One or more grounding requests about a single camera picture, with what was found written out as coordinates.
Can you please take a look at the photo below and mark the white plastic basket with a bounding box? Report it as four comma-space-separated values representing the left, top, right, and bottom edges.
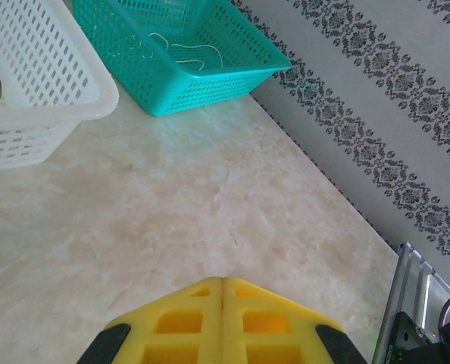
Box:
0, 0, 119, 174

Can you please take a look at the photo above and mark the thin white cable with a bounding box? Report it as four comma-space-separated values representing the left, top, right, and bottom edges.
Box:
148, 32, 225, 72

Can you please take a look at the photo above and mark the teal plastic basket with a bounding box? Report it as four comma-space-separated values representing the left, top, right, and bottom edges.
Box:
71, 0, 293, 118

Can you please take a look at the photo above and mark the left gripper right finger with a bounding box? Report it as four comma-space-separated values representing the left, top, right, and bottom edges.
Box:
222, 277, 368, 364

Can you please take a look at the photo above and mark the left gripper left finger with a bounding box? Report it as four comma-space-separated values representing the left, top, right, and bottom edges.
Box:
76, 276, 224, 364

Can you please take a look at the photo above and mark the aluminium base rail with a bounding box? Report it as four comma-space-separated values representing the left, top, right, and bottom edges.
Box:
374, 241, 450, 364

